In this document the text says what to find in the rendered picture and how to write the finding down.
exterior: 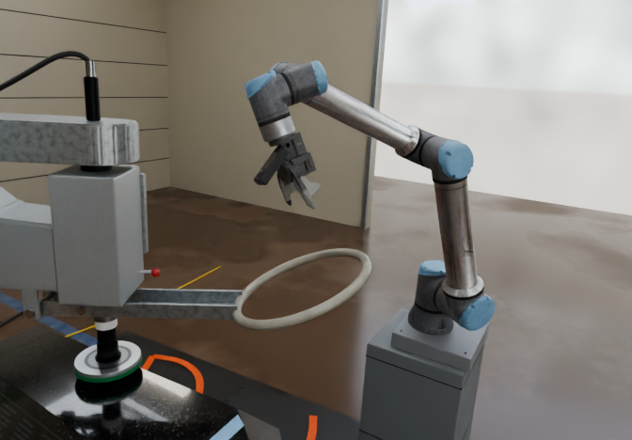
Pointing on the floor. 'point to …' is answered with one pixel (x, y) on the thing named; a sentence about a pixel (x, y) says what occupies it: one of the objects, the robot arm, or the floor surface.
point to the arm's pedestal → (415, 393)
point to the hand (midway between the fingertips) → (299, 209)
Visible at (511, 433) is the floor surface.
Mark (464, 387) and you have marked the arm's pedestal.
